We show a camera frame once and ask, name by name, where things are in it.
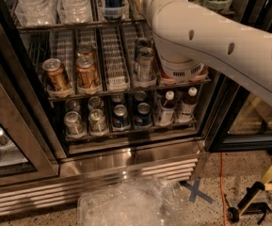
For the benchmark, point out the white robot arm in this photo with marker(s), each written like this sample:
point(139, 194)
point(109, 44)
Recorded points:
point(186, 35)

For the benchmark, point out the silver diet coke can rear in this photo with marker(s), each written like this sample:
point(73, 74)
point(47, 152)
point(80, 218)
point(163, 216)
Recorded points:
point(139, 43)

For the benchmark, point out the silver diet coke can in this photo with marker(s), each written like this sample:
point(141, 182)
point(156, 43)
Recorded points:
point(139, 43)
point(144, 64)

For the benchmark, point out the silver diet coke can front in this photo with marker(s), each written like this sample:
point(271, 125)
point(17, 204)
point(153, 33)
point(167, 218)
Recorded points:
point(144, 64)

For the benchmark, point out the brown root beer can rear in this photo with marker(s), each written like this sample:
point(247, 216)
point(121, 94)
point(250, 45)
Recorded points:
point(86, 50)

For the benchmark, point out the brown root beer can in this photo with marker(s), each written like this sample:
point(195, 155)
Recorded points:
point(87, 72)
point(56, 74)
point(86, 50)

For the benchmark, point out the brown root beer can front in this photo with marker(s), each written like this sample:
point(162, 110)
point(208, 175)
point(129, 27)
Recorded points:
point(87, 72)

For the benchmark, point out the red coke can front right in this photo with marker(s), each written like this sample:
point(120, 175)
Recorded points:
point(201, 75)

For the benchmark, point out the blue pepsi can rear right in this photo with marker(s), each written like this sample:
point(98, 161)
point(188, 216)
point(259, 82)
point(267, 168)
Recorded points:
point(140, 97)

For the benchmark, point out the blue pepsi can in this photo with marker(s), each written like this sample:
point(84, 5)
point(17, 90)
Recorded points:
point(140, 97)
point(143, 115)
point(118, 99)
point(120, 116)

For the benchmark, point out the blue pepsi can rear left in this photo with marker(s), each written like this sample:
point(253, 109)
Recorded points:
point(118, 99)

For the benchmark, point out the brown root beer can left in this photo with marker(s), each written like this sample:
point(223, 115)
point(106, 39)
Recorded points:
point(56, 74)

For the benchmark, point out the stainless steel fridge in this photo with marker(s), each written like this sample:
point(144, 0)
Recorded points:
point(177, 152)

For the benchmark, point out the silver green can rear right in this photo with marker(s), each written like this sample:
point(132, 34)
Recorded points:
point(95, 102)

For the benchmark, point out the silver green can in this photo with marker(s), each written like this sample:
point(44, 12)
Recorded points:
point(95, 102)
point(97, 120)
point(73, 122)
point(72, 105)

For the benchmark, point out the blue pepsi can front left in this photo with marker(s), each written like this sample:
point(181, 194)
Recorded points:
point(120, 116)

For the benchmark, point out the blue pepsi can front right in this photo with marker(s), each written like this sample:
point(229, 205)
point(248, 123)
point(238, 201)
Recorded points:
point(143, 115)

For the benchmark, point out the silver green can rear left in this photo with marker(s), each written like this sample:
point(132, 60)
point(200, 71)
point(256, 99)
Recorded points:
point(72, 105)

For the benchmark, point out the silver green can front right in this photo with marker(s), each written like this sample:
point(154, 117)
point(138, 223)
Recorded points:
point(97, 120)

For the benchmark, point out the silver green can front left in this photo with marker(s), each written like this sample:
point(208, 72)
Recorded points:
point(73, 122)

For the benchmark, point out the fridge glass door right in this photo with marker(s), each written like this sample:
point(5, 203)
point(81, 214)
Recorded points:
point(242, 122)

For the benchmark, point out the fridge glass door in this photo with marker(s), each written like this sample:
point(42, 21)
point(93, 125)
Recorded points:
point(242, 122)
point(30, 159)

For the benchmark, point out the fridge glass door left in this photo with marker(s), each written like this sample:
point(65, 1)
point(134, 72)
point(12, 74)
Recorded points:
point(30, 159)

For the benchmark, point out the clear water bottle right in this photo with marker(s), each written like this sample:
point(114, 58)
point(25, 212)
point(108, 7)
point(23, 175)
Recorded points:
point(74, 11)

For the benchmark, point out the clear water bottle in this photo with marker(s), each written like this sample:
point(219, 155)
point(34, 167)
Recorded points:
point(35, 12)
point(74, 11)

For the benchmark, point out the clear water bottle left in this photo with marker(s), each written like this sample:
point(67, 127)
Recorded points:
point(35, 12)

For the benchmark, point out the iced tea bottle right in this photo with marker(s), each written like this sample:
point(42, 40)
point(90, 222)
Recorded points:
point(187, 105)

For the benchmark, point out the iced tea bottle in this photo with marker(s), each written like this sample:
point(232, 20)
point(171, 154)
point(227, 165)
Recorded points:
point(166, 109)
point(187, 105)

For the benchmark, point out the iced tea bottle left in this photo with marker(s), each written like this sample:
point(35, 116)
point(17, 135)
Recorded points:
point(166, 109)

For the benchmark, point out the blue tape cross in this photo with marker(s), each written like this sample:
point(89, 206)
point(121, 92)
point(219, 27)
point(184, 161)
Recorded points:
point(195, 191)

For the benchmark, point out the clear plastic bin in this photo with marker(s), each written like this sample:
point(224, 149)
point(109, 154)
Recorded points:
point(139, 202)

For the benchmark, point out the yellow black wheeled stand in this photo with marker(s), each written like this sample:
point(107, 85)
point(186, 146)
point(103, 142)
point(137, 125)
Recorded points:
point(247, 206)

